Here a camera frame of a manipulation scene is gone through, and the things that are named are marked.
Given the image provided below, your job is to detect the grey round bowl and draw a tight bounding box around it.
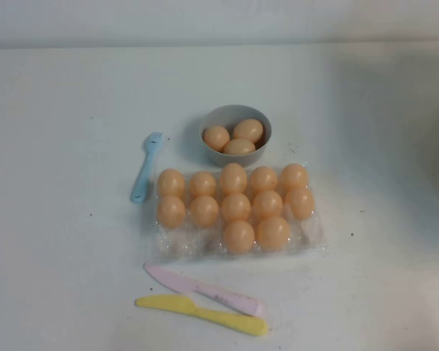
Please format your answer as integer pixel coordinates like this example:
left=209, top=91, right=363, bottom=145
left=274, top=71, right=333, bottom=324
left=199, top=105, right=273, bottom=168

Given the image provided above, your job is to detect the pink plastic knife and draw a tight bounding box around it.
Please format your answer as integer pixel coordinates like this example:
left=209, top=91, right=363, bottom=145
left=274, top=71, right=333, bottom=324
left=143, top=263, right=266, bottom=317

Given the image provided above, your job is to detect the clear plastic egg tray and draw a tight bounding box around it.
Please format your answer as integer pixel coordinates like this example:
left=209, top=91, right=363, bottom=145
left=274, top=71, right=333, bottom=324
left=146, top=159, right=332, bottom=263

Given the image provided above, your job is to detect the tan plastic egg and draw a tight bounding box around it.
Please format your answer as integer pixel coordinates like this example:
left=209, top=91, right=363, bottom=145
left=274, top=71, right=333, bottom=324
left=190, top=195, right=220, bottom=228
left=219, top=162, right=248, bottom=197
left=279, top=163, right=309, bottom=189
left=188, top=171, right=217, bottom=199
left=203, top=125, right=230, bottom=152
left=249, top=166, right=279, bottom=195
left=221, top=192, right=252, bottom=223
left=222, top=137, right=257, bottom=156
left=157, top=195, right=187, bottom=230
left=233, top=118, right=264, bottom=144
left=157, top=168, right=187, bottom=199
left=257, top=216, right=290, bottom=252
left=222, top=219, right=256, bottom=254
left=253, top=189, right=284, bottom=219
left=285, top=186, right=316, bottom=220

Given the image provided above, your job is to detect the yellow plastic knife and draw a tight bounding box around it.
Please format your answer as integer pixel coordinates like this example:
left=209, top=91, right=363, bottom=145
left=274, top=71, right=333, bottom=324
left=135, top=294, right=269, bottom=337

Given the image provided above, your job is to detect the light blue plastic fork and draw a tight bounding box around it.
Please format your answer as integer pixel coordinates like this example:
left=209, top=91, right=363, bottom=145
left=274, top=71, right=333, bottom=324
left=130, top=131, right=165, bottom=204

